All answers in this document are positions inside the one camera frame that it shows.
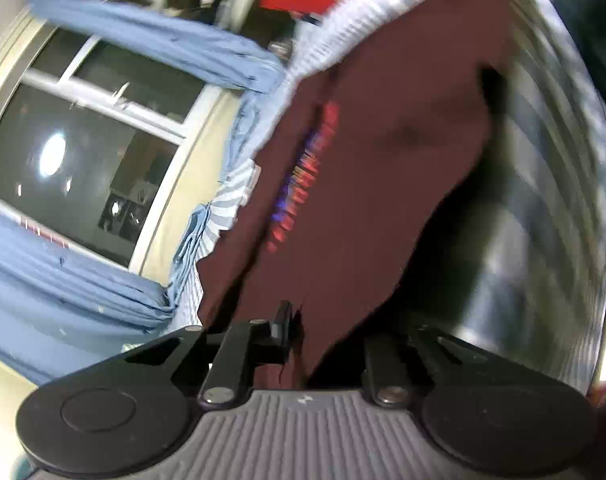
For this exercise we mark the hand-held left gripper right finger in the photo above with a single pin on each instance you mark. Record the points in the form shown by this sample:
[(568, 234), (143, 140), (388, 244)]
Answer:
[(383, 365)]

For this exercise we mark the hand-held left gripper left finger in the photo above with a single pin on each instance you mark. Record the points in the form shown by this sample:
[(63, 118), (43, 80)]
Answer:
[(282, 330)]

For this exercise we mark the maroon printed sweatshirt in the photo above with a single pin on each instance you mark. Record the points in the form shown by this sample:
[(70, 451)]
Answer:
[(373, 170)]

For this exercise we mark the blue star curtain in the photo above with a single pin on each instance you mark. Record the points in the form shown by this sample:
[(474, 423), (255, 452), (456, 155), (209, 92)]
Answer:
[(173, 45), (58, 305)]

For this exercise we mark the blue checked bed sheet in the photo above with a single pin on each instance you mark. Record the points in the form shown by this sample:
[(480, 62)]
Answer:
[(548, 185)]

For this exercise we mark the white framed window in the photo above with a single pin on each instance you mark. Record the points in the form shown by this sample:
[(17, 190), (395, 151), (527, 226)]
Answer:
[(88, 150)]

